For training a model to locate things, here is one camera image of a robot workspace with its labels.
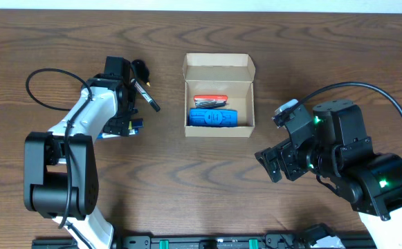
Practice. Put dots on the black teardrop glue bottle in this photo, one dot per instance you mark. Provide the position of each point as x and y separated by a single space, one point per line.
141 71

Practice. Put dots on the yellow black highlighter marker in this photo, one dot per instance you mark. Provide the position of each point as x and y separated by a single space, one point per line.
136 124

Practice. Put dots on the brown cardboard box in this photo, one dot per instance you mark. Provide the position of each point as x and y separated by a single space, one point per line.
229 75

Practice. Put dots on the black white marker pen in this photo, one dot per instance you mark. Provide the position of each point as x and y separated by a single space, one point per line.
145 95

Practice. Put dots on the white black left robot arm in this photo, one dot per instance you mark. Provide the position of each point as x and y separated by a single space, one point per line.
60 174

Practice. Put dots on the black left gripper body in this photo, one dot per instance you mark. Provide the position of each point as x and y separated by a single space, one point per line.
131 91

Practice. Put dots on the blue white marker pen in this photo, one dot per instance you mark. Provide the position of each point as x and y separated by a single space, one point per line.
132 132

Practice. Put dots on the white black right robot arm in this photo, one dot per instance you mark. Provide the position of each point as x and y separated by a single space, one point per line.
331 142

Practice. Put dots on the blue plastic tool holder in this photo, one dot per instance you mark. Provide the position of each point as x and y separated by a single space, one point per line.
212 118

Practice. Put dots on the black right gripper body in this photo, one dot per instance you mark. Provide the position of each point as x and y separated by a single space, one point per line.
296 162

